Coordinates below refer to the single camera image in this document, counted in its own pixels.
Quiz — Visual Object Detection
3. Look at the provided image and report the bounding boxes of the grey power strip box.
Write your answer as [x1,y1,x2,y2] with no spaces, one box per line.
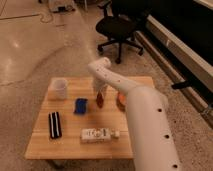
[48,0,75,13]

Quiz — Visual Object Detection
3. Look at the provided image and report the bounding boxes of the black office chair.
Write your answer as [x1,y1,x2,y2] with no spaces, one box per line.
[96,0,150,64]

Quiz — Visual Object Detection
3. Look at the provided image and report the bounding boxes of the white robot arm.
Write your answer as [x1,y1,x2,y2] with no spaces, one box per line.
[88,57,182,171]

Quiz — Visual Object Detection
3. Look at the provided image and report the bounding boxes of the white plastic cup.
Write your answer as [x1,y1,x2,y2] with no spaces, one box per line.
[52,79,68,100]

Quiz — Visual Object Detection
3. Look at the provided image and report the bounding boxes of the red pepper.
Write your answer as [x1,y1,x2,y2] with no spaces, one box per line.
[96,92,104,108]

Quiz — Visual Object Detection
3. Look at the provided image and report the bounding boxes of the orange ceramic bowl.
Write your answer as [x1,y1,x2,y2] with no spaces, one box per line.
[116,92,126,111]

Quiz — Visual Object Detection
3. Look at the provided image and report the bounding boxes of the white plastic bottle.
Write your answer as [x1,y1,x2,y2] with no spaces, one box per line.
[80,128,120,143]

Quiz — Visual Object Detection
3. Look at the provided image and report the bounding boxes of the cable on floor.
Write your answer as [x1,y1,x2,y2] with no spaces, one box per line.
[0,0,54,24]

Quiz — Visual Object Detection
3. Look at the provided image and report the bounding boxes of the black and white striped cloth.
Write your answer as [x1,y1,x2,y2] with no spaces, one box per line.
[48,112,62,139]

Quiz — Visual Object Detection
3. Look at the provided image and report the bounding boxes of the wooden table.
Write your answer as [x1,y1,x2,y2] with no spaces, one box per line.
[24,76,155,168]

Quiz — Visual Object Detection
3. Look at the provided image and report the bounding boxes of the blue sponge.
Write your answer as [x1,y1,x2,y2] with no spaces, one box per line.
[74,98,88,114]

